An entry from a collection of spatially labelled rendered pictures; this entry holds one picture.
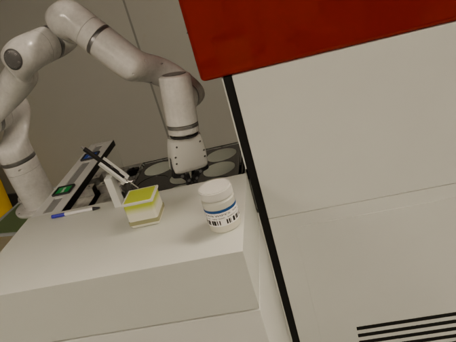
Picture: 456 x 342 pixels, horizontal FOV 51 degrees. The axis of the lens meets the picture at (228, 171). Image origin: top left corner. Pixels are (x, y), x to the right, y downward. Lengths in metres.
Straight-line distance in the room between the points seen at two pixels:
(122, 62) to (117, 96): 2.28
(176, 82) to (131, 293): 0.52
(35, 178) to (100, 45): 0.68
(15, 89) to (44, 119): 2.35
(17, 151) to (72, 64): 1.93
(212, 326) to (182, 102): 0.55
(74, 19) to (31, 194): 0.73
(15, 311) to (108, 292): 0.21
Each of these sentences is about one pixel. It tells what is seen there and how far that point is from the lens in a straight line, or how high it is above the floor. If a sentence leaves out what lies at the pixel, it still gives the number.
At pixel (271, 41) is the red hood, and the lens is 1.14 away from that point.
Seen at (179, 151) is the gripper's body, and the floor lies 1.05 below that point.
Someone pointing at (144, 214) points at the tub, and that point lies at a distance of 1.12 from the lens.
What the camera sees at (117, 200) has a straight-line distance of 1.28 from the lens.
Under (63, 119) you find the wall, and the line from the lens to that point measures 3.85.
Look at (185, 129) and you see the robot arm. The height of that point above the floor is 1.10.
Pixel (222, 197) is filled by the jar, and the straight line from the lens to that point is 0.97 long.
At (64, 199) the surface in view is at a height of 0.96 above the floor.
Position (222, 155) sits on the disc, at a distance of 1.56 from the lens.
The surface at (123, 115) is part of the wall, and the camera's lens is 3.59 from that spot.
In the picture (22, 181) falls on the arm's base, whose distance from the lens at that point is 1.82.
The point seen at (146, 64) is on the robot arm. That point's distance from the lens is 1.30.
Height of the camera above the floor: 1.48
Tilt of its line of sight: 24 degrees down
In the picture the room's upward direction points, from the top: 16 degrees counter-clockwise
